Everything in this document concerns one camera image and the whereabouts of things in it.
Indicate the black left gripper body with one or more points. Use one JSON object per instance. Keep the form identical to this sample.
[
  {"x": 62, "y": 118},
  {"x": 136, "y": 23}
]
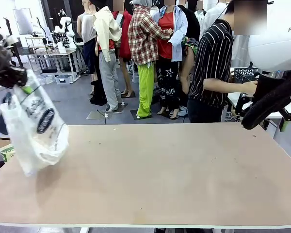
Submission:
[{"x": 7, "y": 75}]

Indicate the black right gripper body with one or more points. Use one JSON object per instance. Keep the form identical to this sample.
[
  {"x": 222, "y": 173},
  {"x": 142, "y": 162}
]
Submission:
[{"x": 264, "y": 85}]

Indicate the dark grey plastic basket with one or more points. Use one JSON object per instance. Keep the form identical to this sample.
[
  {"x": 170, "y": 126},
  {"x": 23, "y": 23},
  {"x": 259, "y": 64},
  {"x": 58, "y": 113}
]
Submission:
[{"x": 245, "y": 75}]

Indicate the clear plastic shopping bag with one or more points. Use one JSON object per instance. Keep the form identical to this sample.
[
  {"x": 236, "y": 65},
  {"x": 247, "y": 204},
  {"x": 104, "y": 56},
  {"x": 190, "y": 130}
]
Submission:
[{"x": 36, "y": 136}]

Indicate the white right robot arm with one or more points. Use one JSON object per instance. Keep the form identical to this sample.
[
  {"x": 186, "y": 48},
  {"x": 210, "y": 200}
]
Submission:
[{"x": 274, "y": 48}]

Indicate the person's right forearm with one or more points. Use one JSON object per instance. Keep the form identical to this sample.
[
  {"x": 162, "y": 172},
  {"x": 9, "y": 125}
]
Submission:
[{"x": 223, "y": 86}]

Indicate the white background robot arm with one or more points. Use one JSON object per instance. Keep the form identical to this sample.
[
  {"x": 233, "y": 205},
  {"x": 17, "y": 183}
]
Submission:
[{"x": 65, "y": 26}]

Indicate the person's right hand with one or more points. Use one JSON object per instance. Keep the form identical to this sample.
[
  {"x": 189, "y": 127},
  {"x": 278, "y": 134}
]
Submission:
[{"x": 249, "y": 89}]

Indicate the clear plastic storage bin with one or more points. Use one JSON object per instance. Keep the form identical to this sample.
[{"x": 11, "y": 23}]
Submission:
[
  {"x": 64, "y": 79},
  {"x": 47, "y": 79}
]

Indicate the white-framed background work table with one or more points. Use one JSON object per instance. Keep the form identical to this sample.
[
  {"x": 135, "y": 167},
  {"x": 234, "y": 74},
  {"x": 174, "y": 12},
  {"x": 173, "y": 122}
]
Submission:
[{"x": 51, "y": 52}]

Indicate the person in striped shirt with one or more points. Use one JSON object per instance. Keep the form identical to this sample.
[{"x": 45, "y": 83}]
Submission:
[{"x": 213, "y": 60}]

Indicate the white board on stand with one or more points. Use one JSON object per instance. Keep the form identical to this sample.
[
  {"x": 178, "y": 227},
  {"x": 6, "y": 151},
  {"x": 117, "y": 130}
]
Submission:
[{"x": 23, "y": 21}]

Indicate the green printed cardboard box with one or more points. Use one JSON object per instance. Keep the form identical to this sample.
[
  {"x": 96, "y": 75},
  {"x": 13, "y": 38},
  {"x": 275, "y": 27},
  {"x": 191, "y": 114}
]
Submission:
[{"x": 7, "y": 153}]

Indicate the mannequin in floral shirt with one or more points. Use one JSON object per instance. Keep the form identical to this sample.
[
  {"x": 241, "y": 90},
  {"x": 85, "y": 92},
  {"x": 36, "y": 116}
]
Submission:
[{"x": 190, "y": 48}]

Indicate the mannequin in white tank top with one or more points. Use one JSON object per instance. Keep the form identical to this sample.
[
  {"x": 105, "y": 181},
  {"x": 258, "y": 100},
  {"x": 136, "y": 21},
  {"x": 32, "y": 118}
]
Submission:
[{"x": 88, "y": 31}]

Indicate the mannequin in white shirt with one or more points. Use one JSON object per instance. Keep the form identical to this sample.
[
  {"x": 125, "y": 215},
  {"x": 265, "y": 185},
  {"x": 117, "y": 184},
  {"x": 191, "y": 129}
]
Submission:
[{"x": 212, "y": 17}]

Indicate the mannequin in red tee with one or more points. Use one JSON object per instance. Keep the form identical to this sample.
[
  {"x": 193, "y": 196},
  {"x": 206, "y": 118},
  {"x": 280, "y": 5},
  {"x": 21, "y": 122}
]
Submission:
[{"x": 166, "y": 48}]

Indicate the mannequin in black coat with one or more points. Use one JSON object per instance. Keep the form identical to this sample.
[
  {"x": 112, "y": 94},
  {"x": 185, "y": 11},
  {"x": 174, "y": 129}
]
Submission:
[{"x": 192, "y": 21}]

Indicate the mannequin in red jacket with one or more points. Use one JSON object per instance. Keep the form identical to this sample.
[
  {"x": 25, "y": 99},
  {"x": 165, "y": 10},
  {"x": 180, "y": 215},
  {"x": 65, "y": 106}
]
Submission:
[{"x": 124, "y": 43}]

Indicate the grey mannequin base plate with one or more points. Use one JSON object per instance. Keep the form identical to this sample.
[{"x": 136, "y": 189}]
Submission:
[{"x": 93, "y": 116}]

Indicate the black mannequin base plate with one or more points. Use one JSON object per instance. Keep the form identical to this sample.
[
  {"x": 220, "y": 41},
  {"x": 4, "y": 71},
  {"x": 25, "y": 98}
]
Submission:
[{"x": 141, "y": 117}]

